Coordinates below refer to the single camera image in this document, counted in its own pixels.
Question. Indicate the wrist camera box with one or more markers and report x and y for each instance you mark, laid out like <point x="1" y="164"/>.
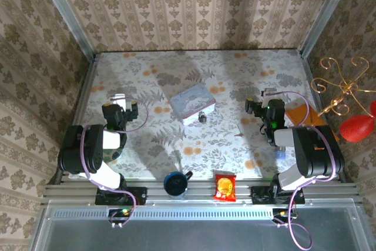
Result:
<point x="119" y="99"/>
<point x="269" y="91"/>

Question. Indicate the orange paper envelope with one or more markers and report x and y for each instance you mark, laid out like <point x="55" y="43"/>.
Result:
<point x="315" y="118"/>

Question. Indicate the grey metal panel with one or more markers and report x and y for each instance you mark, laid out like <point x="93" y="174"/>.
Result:
<point x="191" y="236"/>

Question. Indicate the dark blue mug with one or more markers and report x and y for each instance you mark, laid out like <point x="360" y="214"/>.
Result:
<point x="175" y="184"/>

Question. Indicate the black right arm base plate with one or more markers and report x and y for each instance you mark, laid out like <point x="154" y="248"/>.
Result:
<point x="260" y="196"/>

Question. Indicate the small brown key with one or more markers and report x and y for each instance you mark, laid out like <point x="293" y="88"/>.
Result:
<point x="239" y="135"/>

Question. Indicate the red balloon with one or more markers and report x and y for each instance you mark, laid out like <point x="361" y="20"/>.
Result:
<point x="357" y="129"/>
<point x="373" y="109"/>

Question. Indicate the small blue white bottle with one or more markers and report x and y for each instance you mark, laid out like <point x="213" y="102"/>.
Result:
<point x="280" y="155"/>

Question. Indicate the small lit controller board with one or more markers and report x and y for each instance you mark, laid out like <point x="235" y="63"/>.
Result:
<point x="120" y="214"/>
<point x="283" y="214"/>

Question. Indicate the red snack packet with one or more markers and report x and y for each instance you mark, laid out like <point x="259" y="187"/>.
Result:
<point x="225" y="187"/>

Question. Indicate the floral patterned table mat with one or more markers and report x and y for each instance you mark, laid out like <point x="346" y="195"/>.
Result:
<point x="205" y="151"/>

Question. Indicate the aluminium front rail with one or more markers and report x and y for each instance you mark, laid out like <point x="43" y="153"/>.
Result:
<point x="202" y="192"/>

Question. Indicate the pastel cartoon tin box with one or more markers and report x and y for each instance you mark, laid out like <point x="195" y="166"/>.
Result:
<point x="192" y="102"/>

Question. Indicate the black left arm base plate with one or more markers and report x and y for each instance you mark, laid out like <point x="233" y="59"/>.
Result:
<point x="138" y="196"/>

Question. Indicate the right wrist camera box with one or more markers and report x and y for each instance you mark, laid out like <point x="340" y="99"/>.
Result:
<point x="269" y="91"/>

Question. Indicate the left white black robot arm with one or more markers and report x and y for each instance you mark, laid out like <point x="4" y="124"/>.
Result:
<point x="97" y="157"/>

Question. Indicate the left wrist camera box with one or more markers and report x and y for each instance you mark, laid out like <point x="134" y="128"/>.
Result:
<point x="119" y="99"/>

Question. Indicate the aluminium frame post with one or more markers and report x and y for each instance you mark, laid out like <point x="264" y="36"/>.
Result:
<point x="70" y="18"/>
<point x="326" y="13"/>

